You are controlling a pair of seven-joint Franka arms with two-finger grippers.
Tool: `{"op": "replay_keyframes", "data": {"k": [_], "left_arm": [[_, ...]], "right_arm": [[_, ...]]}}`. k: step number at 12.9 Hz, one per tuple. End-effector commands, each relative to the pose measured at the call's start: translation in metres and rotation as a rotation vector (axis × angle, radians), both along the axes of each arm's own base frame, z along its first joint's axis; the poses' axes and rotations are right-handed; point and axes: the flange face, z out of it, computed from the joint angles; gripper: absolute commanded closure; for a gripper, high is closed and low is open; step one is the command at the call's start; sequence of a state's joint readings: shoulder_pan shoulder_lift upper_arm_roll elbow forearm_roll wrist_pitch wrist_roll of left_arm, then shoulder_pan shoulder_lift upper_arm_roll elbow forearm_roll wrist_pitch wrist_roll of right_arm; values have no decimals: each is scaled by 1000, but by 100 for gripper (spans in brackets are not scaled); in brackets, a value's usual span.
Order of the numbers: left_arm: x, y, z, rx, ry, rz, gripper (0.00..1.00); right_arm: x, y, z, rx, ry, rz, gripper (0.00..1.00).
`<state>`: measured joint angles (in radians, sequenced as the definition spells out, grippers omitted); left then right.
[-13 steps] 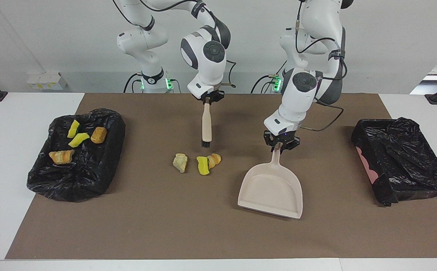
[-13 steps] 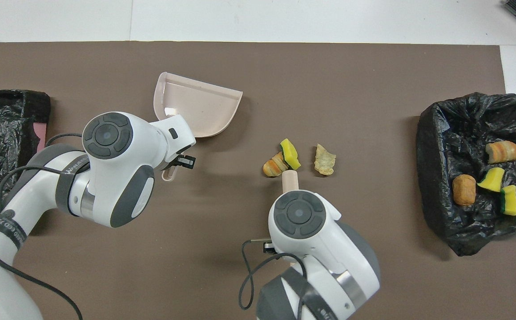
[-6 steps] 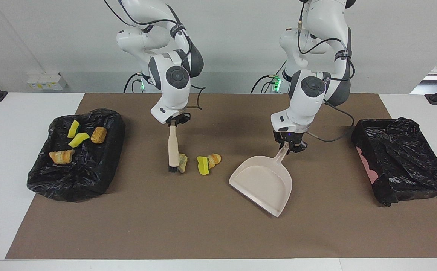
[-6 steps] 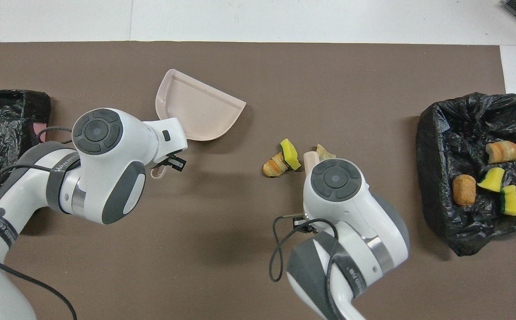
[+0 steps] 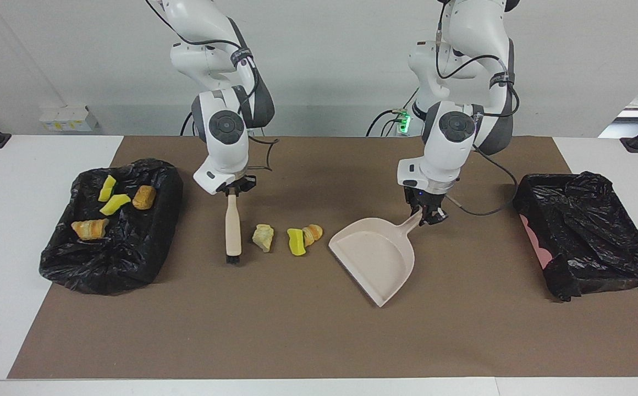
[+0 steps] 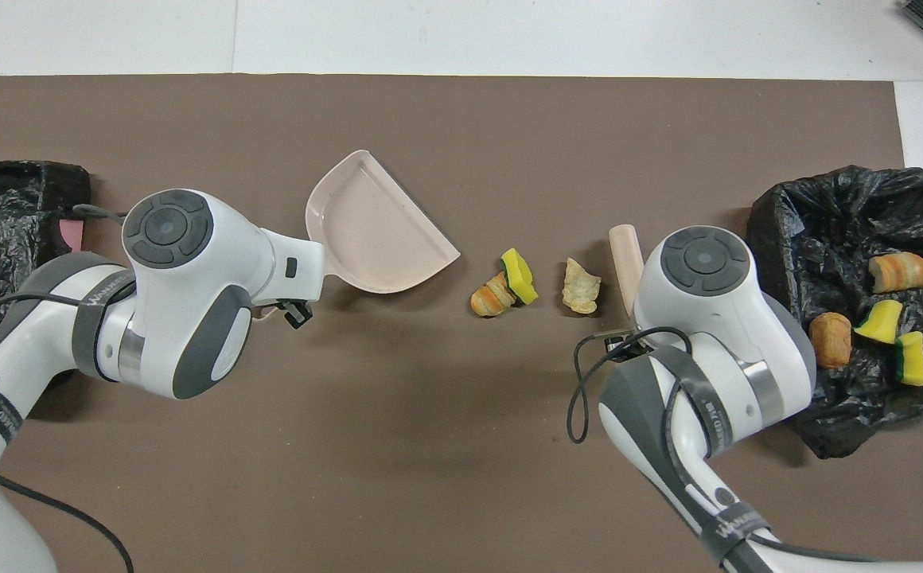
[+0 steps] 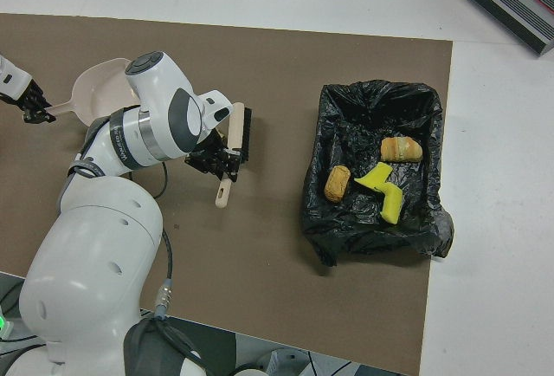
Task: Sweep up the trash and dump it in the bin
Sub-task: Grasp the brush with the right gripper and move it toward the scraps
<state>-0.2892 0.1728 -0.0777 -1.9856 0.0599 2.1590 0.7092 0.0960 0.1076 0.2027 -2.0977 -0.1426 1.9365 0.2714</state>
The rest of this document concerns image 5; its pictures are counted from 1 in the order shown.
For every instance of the wedge green yellow sponge piece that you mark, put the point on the wedge green yellow sponge piece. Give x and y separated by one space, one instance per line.
114 204

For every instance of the beige plastic dustpan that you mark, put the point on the beige plastic dustpan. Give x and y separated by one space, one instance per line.
377 258

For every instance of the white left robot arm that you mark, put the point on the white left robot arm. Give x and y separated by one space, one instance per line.
445 154

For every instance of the long striped croissant piece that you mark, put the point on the long striped croissant piece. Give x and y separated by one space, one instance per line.
89 229

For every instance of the white cardboard box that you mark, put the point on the white cardboard box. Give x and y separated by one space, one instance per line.
69 118

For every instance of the brown table mat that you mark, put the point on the brown table mat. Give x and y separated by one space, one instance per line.
297 330

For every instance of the black trash bag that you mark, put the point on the black trash bag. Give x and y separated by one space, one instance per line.
132 247
599 231

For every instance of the notched green yellow sponge piece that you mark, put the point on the notched green yellow sponge piece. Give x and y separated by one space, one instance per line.
107 188

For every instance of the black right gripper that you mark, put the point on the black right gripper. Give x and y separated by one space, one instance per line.
239 183

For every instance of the beige hand brush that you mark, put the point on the beige hand brush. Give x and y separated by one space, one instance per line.
233 225

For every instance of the brown bread chunk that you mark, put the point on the brown bread chunk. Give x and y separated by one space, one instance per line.
144 197

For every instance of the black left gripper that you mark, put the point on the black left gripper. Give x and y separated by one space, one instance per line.
426 201

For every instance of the thick yellow sponge piece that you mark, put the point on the thick yellow sponge piece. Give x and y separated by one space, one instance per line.
296 243

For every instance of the green lit base plug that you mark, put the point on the green lit base plug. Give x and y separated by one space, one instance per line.
404 122

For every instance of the pink bin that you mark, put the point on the pink bin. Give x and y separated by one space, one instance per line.
533 236

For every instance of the small striped croissant piece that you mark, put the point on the small striped croissant piece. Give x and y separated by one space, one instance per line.
313 234

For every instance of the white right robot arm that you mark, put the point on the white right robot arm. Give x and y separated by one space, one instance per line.
225 148

